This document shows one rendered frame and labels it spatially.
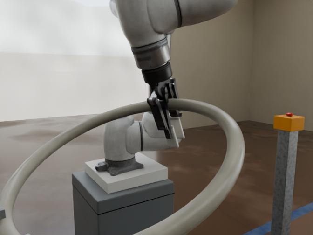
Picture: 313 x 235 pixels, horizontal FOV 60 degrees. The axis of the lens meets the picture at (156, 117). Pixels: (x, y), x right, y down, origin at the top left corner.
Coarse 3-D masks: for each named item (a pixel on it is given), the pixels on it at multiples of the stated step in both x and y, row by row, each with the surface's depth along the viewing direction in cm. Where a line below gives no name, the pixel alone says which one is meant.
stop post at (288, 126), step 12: (276, 120) 162; (288, 120) 154; (300, 120) 156; (288, 132) 157; (288, 144) 158; (276, 156) 166; (288, 156) 159; (276, 168) 167; (288, 168) 161; (276, 180) 167; (288, 180) 162; (276, 192) 168; (288, 192) 164; (276, 204) 168; (288, 204) 166; (276, 216) 169; (288, 216) 167; (276, 228) 170; (288, 228) 169
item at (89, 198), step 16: (80, 176) 141; (80, 192) 134; (96, 192) 122; (128, 192) 122; (144, 192) 126; (160, 192) 131; (80, 208) 137; (96, 208) 115; (112, 208) 118; (128, 208) 122; (144, 208) 127; (160, 208) 132; (80, 224) 140; (96, 224) 117; (112, 224) 119; (128, 224) 123; (144, 224) 128
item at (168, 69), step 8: (168, 64) 66; (144, 72) 66; (152, 72) 65; (160, 72) 65; (168, 72) 66; (144, 80) 68; (152, 80) 66; (160, 80) 66; (168, 80) 72; (152, 88) 67; (160, 88) 68; (160, 96) 68; (168, 96) 72
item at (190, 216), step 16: (112, 112) 75; (128, 112) 75; (208, 112) 60; (224, 112) 57; (80, 128) 72; (224, 128) 53; (48, 144) 67; (64, 144) 70; (240, 144) 46; (32, 160) 62; (224, 160) 43; (240, 160) 43; (16, 176) 57; (224, 176) 40; (16, 192) 54; (208, 192) 38; (224, 192) 38; (192, 208) 36; (208, 208) 36; (0, 224) 44; (160, 224) 35; (176, 224) 34; (192, 224) 35
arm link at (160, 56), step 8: (136, 48) 63; (144, 48) 62; (152, 48) 62; (160, 48) 63; (168, 48) 65; (136, 56) 64; (144, 56) 63; (152, 56) 63; (160, 56) 63; (168, 56) 65; (136, 64) 66; (144, 64) 64; (152, 64) 63; (160, 64) 64
